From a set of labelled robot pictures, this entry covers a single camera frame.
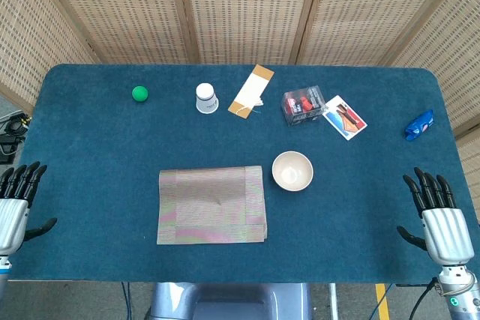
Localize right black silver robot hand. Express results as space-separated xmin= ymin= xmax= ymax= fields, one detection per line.
xmin=396 ymin=166 xmax=476 ymax=265

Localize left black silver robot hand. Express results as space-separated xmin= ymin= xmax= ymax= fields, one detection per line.
xmin=0 ymin=161 xmax=58 ymax=257

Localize beige bowl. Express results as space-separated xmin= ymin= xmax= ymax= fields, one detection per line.
xmin=271 ymin=151 xmax=314 ymax=193

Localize brown woven placemat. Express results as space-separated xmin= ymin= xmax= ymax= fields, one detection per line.
xmin=156 ymin=165 xmax=269 ymax=245

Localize white paper cup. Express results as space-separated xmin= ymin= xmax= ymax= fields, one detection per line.
xmin=195 ymin=82 xmax=220 ymax=115

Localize white brown paper bookmark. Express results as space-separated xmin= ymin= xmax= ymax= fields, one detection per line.
xmin=227 ymin=64 xmax=275 ymax=120

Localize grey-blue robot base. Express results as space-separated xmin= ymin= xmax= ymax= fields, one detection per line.
xmin=144 ymin=282 xmax=314 ymax=320

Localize blue table cloth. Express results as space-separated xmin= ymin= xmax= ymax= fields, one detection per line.
xmin=5 ymin=64 xmax=480 ymax=286

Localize blue snack packet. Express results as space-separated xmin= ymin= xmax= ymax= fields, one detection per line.
xmin=403 ymin=109 xmax=435 ymax=142

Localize metal table leg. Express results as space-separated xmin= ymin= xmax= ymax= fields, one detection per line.
xmin=328 ymin=283 xmax=340 ymax=320

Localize printed picture card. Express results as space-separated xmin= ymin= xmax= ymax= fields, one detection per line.
xmin=321 ymin=94 xmax=368 ymax=142

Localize green ball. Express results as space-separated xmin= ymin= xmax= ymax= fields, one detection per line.
xmin=131 ymin=85 xmax=149 ymax=103

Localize clear box with red toys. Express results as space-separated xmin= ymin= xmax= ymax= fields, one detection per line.
xmin=281 ymin=85 xmax=326 ymax=127

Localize woven wooden folding screen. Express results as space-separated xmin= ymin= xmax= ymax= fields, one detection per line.
xmin=0 ymin=0 xmax=480 ymax=201

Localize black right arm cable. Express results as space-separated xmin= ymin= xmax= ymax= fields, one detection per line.
xmin=408 ymin=277 xmax=442 ymax=320

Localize black floor cables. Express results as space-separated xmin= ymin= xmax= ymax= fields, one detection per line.
xmin=0 ymin=109 xmax=33 ymax=166

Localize blue hanging cable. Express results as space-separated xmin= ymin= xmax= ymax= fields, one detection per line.
xmin=120 ymin=282 xmax=132 ymax=320

